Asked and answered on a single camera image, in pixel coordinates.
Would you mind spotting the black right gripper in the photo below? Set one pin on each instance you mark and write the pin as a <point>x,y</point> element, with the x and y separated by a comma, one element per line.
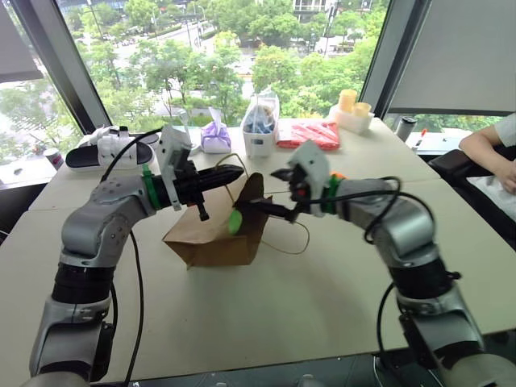
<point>300,189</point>

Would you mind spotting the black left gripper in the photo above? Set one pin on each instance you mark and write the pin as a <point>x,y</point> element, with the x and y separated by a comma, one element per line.
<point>185,187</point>

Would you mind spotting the brown paper bag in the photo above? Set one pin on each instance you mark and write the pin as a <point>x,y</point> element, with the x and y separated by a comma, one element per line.
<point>217,242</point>

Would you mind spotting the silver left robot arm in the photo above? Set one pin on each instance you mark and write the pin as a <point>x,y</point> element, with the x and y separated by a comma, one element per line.
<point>86,230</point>

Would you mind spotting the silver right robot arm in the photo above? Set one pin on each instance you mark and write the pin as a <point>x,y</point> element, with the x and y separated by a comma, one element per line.
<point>407,230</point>

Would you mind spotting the person's bare forearm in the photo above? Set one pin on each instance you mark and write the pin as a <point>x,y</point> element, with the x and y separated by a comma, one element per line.
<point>479,143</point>

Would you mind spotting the green plush toy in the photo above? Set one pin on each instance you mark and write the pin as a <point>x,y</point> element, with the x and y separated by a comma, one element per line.
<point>235,222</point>

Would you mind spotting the white basket with plastic bag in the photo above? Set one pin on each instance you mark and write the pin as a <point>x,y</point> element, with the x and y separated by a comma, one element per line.
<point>260,137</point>

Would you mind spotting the orange plush toy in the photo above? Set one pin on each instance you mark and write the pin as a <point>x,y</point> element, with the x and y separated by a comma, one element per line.
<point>338,176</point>

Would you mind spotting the person's hand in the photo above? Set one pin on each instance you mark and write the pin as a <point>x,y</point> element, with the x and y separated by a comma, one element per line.
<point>508,177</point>

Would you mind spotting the purple tissue pack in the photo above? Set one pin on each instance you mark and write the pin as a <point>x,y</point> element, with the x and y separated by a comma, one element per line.
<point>215,137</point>

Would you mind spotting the red plastic package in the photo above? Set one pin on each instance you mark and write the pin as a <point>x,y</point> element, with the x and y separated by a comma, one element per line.
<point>310,135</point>

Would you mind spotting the white foam box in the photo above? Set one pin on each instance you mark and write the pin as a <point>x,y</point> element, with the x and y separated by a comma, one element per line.
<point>354,121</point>

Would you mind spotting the tall yellow cup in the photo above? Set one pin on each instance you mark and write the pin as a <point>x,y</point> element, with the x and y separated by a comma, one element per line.
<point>347,100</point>

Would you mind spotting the short yellow cup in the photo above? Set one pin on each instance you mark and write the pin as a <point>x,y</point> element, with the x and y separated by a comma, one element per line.
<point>362,109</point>

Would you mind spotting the black slide sandal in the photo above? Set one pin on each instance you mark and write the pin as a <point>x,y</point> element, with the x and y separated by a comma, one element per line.
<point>80,158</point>

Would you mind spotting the grey thermos cup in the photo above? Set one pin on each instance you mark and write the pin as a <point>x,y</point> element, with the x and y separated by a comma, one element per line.
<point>405,127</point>

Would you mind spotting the red marker pen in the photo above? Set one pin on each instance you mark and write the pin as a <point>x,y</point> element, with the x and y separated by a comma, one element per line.
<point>421,135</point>

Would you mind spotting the black chair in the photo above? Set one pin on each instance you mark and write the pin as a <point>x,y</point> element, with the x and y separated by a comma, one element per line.
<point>451,167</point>

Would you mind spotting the grey roller blind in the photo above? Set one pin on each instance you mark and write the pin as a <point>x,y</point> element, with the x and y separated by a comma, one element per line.
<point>16,44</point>
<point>455,52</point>

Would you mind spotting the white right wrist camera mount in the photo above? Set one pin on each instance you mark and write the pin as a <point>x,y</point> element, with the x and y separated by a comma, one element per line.
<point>314,161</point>

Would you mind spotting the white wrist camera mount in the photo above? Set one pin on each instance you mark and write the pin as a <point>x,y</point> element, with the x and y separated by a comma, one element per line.
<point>173,147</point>
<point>314,161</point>

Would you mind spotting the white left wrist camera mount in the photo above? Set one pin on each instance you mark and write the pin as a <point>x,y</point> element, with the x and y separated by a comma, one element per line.
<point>173,147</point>

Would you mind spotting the dark window frame post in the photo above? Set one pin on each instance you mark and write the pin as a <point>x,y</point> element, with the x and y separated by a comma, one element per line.
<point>60,60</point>
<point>383,56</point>

